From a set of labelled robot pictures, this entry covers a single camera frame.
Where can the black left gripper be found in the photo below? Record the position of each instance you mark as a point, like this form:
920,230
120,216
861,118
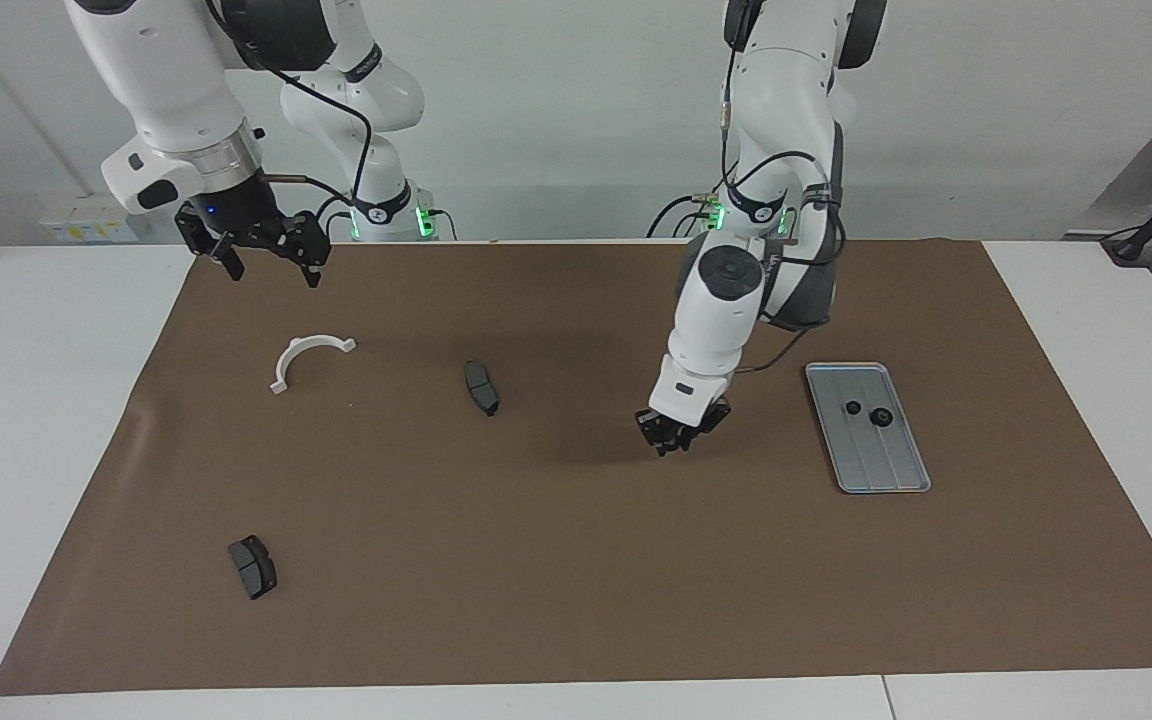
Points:
691,415

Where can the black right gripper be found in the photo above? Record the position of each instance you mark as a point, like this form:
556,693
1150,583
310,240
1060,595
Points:
236,205

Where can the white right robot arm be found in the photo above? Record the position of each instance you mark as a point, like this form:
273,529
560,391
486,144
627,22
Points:
156,70

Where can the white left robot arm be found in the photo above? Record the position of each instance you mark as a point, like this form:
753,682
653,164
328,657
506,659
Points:
721,310

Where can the silver metal tray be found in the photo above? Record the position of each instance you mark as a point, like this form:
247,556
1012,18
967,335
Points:
881,465

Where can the brown table mat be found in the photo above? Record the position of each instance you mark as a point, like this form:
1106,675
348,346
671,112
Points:
586,560

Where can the long dark brake pad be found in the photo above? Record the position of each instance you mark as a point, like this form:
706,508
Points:
481,388

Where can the short dark brake pad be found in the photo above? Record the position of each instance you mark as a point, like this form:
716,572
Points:
253,568

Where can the white curved plastic bracket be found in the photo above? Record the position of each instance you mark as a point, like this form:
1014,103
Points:
283,368

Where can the white wall socket box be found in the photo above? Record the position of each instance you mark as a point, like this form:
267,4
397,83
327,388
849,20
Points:
86,220

